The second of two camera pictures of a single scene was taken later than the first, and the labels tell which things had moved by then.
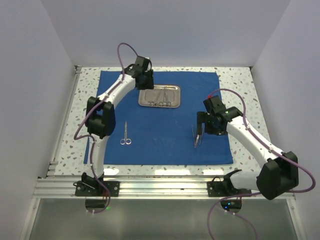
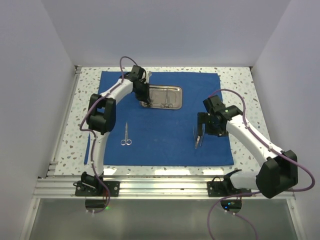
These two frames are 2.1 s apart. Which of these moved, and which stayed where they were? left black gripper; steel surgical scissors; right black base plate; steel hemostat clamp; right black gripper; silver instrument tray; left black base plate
Moved: steel hemostat clamp; left black gripper
Stayed: left black base plate; silver instrument tray; right black gripper; steel surgical scissors; right black base plate
